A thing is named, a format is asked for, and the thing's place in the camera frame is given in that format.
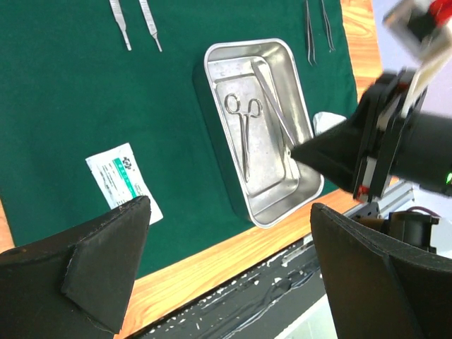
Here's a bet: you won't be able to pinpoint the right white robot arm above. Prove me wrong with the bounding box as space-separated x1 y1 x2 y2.
291 70 451 202

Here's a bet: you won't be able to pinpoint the steel forceps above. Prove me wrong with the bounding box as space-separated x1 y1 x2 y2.
223 93 263 182

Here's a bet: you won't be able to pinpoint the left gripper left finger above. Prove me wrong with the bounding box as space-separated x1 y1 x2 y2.
1 196 151 338

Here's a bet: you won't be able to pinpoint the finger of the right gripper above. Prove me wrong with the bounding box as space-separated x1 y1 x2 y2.
291 95 371 193

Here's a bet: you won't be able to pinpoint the steel instrument tray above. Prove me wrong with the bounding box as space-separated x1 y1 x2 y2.
194 38 324 228

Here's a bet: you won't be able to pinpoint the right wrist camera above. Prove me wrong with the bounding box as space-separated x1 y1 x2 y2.
382 0 452 117

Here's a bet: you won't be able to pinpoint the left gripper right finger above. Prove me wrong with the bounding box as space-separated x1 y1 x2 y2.
310 203 451 338

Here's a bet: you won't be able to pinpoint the white cotton balls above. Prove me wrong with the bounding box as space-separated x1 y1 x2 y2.
313 112 347 136

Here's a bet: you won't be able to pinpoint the steel scalpel handle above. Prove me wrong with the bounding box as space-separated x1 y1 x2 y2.
138 0 162 53
109 0 132 51

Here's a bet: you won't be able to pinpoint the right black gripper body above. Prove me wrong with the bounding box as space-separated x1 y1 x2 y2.
353 69 415 203

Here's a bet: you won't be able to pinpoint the green white packet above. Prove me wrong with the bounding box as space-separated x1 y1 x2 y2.
85 143 163 225

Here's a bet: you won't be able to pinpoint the steel tweezers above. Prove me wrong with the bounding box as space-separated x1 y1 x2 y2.
305 0 316 66
321 0 335 52
251 62 295 148

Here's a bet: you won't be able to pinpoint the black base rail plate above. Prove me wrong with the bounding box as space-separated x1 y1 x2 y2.
131 235 325 338

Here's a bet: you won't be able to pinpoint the dark green surgical cloth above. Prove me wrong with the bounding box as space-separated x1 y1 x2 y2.
1 1 357 276

